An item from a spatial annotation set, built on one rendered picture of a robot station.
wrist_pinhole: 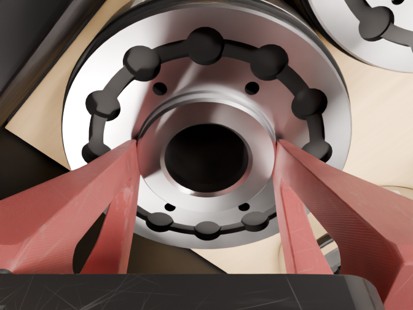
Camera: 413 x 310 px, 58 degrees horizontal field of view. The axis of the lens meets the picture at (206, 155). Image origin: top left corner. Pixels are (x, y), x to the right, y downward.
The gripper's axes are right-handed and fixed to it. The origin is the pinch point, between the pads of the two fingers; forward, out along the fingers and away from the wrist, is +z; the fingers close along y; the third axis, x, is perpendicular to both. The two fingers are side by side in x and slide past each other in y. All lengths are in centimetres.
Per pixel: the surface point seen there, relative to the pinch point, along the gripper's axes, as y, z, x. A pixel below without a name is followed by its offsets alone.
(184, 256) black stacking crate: 1.3, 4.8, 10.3
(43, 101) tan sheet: 7.5, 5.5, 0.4
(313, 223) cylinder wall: -5.8, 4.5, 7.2
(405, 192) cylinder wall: -10.6, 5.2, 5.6
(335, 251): -6.4, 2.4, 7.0
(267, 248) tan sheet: -3.7, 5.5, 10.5
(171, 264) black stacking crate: 2.0, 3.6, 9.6
